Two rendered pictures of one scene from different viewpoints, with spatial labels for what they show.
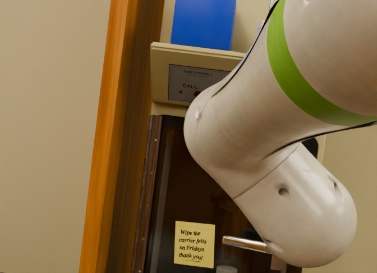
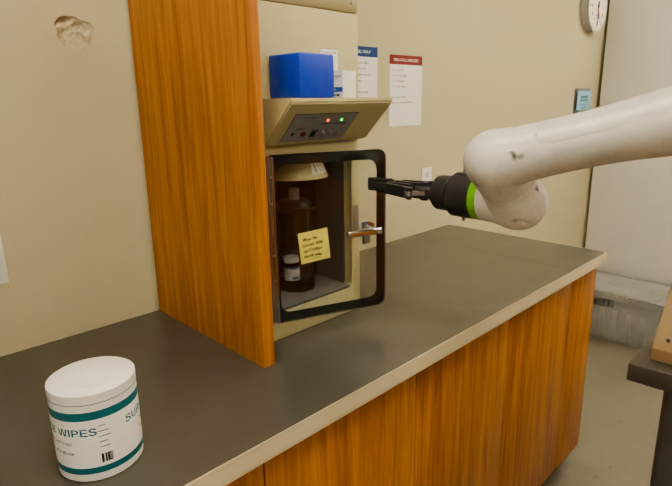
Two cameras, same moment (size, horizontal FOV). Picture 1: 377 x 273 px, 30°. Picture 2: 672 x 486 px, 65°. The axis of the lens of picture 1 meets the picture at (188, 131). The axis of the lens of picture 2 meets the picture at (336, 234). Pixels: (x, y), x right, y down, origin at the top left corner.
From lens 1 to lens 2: 0.92 m
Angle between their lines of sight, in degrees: 49
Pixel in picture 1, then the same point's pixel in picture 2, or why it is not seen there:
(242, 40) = not seen: hidden behind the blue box
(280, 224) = (534, 208)
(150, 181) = (271, 210)
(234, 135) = (574, 165)
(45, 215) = (71, 274)
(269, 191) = (532, 192)
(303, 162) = not seen: hidden behind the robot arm
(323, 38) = not seen: outside the picture
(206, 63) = (320, 109)
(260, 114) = (643, 151)
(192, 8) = (310, 66)
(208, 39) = (322, 90)
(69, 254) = (105, 299)
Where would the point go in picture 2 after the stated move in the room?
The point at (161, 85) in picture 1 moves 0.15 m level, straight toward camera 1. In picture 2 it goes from (280, 132) to (335, 134)
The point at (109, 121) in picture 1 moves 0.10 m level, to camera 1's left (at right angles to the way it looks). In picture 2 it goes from (262, 170) to (222, 176)
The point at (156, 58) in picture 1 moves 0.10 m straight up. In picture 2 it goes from (289, 111) to (287, 60)
